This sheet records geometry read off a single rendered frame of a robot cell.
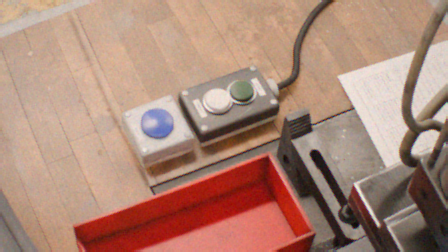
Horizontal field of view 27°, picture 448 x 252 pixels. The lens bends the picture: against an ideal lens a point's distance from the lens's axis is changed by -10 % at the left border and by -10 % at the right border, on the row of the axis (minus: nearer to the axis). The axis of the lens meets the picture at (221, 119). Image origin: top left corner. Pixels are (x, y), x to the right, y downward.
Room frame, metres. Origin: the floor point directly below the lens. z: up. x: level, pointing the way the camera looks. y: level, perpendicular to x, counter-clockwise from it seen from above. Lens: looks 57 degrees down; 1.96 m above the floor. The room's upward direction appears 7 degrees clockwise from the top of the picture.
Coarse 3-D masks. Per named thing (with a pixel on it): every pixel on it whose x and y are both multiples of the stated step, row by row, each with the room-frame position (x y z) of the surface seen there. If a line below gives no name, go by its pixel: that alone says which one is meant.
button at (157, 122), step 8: (152, 112) 0.66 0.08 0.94; (160, 112) 0.66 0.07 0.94; (168, 112) 0.67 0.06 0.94; (144, 120) 0.65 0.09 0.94; (152, 120) 0.65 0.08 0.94; (160, 120) 0.65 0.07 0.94; (168, 120) 0.66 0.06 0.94; (144, 128) 0.64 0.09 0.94; (152, 128) 0.64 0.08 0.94; (160, 128) 0.64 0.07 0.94; (168, 128) 0.64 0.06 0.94; (152, 136) 0.63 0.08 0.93; (160, 136) 0.63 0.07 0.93
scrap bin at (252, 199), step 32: (256, 160) 0.60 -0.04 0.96; (192, 192) 0.56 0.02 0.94; (224, 192) 0.58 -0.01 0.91; (256, 192) 0.59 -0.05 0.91; (288, 192) 0.57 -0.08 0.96; (96, 224) 0.50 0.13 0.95; (128, 224) 0.52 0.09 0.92; (160, 224) 0.53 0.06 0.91; (192, 224) 0.54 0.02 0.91; (224, 224) 0.54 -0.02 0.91; (256, 224) 0.55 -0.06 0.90; (288, 224) 0.55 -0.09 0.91
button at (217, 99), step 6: (216, 90) 0.71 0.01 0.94; (222, 90) 0.71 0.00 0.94; (210, 96) 0.70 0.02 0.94; (216, 96) 0.70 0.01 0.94; (222, 96) 0.70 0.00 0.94; (228, 96) 0.70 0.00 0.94; (210, 102) 0.69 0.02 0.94; (216, 102) 0.69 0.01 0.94; (222, 102) 0.69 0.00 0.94; (228, 102) 0.69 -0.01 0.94; (210, 108) 0.68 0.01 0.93; (216, 108) 0.68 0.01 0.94; (222, 108) 0.68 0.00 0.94
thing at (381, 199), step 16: (368, 176) 0.49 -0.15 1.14; (384, 176) 0.49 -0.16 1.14; (400, 176) 0.49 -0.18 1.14; (352, 192) 0.48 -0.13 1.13; (368, 192) 0.47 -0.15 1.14; (384, 192) 0.47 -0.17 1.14; (400, 192) 0.47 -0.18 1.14; (352, 208) 0.47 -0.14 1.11; (368, 208) 0.45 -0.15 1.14; (384, 208) 0.45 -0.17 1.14; (400, 208) 0.46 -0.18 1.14; (416, 208) 0.43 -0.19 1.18; (368, 224) 0.45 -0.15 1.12; (384, 224) 0.42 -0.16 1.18; (400, 224) 0.42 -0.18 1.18; (416, 224) 0.42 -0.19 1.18; (384, 240) 0.41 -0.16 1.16; (400, 240) 0.40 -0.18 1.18; (416, 240) 0.40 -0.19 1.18; (432, 240) 0.40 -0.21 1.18
